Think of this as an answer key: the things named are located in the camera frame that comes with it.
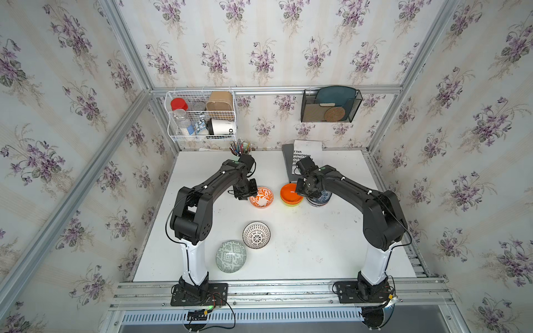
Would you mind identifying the dark rimmed blue floral bowl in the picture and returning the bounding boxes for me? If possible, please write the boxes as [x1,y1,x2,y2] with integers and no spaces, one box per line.
[307,191,333,207]

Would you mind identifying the orange floral white bowl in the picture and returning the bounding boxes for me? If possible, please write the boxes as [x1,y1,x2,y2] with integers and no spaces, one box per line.
[248,187,274,209]

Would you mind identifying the plain orange bowl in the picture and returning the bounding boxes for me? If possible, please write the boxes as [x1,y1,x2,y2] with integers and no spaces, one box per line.
[280,183,303,202]

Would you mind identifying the brown white patterned bowl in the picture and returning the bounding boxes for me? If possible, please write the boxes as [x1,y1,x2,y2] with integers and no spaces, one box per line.
[242,221,271,250]

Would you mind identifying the lime green bowl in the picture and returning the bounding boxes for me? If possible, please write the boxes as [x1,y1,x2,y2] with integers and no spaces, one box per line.
[283,201,301,207]

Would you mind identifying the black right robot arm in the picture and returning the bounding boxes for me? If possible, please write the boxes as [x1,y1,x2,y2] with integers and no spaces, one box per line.
[296,158,408,300]

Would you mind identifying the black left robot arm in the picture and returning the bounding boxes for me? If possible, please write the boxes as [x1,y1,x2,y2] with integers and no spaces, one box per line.
[165,155,258,297]

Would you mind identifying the white book black lettering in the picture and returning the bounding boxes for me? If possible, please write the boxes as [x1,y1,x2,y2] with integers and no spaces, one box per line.
[292,140,323,167]

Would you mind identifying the grey book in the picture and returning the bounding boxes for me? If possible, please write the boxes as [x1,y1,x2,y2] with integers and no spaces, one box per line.
[282,144,301,183]

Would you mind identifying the pens in cup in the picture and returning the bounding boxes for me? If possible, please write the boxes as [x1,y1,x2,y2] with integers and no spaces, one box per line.
[230,139,252,157]

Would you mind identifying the green grey patterned bowl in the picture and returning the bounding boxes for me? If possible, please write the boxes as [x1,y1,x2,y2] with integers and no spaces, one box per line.
[215,241,247,273]

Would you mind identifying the white black cylinder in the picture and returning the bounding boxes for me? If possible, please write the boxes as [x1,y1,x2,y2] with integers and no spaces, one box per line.
[206,118,236,136]

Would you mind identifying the round cork coaster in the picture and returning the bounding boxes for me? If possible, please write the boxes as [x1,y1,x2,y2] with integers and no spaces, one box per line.
[324,106,346,122]

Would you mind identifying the clear plastic bottle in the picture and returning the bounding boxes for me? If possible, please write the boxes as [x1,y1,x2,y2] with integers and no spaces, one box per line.
[173,109,194,137]

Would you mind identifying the teal plate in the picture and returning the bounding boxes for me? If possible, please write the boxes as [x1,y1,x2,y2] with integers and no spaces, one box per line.
[316,85,360,122]

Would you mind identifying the red lid jar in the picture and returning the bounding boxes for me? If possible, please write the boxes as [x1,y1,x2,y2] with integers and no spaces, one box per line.
[170,98,189,111]

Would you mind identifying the white ribbed vent strip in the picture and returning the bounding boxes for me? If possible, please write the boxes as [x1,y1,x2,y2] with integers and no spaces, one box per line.
[121,307,363,326]

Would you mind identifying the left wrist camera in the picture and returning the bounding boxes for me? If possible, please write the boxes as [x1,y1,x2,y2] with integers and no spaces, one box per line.
[238,154,255,177]

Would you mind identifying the black mesh wall holder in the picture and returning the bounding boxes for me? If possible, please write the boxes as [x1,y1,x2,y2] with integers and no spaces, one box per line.
[300,88,363,123]

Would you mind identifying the white wire basket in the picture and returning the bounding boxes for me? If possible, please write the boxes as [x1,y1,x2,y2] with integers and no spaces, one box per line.
[165,89,237,142]

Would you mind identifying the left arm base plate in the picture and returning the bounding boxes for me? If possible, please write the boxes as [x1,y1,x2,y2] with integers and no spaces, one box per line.
[170,282,228,307]

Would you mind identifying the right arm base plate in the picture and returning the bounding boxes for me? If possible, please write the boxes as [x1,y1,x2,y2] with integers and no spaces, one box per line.
[332,280,395,305]

